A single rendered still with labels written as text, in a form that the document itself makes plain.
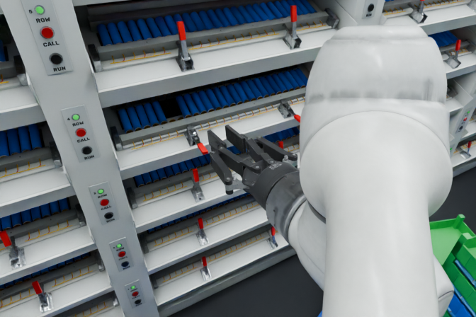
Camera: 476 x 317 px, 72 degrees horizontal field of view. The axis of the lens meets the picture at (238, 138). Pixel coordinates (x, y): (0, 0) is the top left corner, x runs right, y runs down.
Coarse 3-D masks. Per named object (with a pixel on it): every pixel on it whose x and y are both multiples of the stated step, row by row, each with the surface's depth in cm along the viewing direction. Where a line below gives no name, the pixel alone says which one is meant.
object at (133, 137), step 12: (276, 96) 89; (288, 96) 90; (300, 96) 92; (228, 108) 84; (240, 108) 84; (252, 108) 86; (180, 120) 79; (192, 120) 79; (204, 120) 81; (216, 120) 82; (132, 132) 75; (144, 132) 75; (156, 132) 76; (168, 132) 78
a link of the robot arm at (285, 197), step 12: (288, 180) 42; (276, 192) 42; (288, 192) 41; (300, 192) 40; (276, 204) 41; (288, 204) 40; (300, 204) 39; (276, 216) 41; (288, 216) 39; (276, 228) 42
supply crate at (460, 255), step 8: (464, 240) 88; (472, 240) 91; (456, 248) 91; (464, 248) 88; (472, 248) 94; (456, 256) 91; (464, 256) 89; (472, 256) 86; (464, 264) 89; (472, 264) 86; (472, 272) 87
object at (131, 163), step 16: (304, 64) 102; (176, 96) 86; (112, 112) 80; (272, 112) 89; (112, 128) 74; (224, 128) 83; (240, 128) 84; (256, 128) 85; (272, 128) 88; (288, 128) 92; (112, 144) 69; (144, 144) 76; (160, 144) 77; (176, 144) 78; (208, 144) 79; (128, 160) 73; (144, 160) 74; (160, 160) 75; (176, 160) 79; (128, 176) 75
